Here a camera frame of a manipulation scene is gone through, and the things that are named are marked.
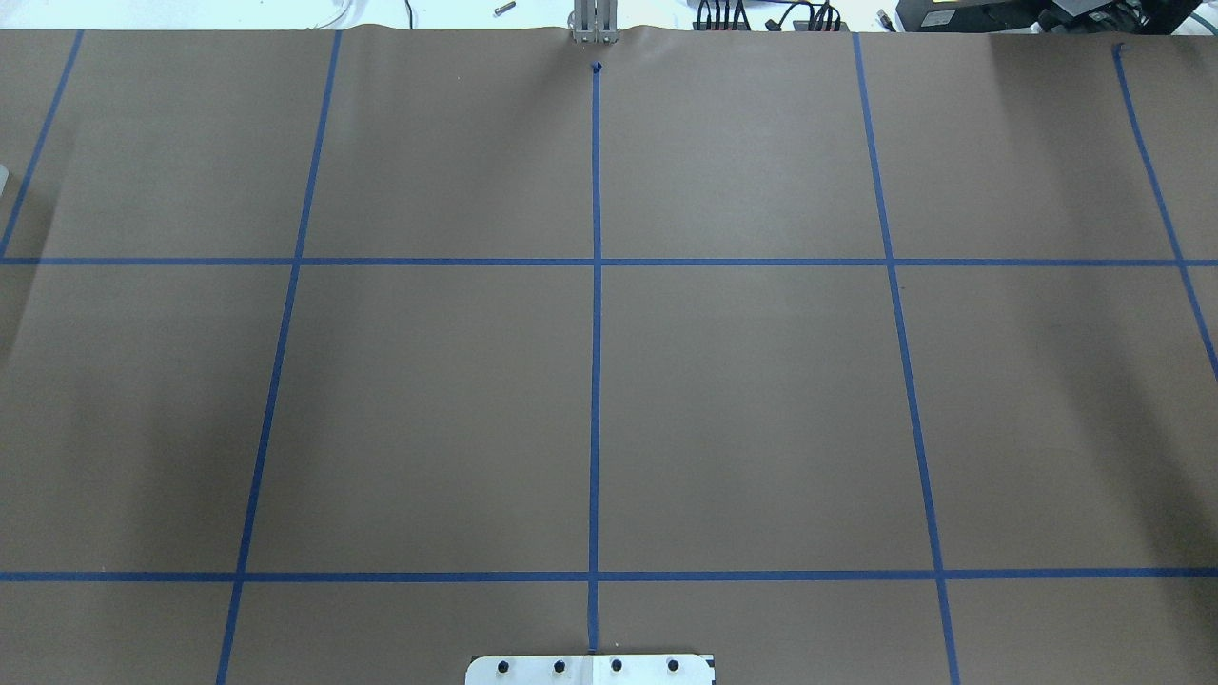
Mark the black power strip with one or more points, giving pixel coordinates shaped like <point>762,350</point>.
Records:
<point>773,16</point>

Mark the black laptop computer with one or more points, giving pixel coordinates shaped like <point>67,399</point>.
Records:
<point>1064,17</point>

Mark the aluminium frame post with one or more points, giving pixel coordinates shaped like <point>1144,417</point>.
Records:
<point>594,22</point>

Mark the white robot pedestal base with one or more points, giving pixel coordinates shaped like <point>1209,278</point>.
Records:
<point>592,669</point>

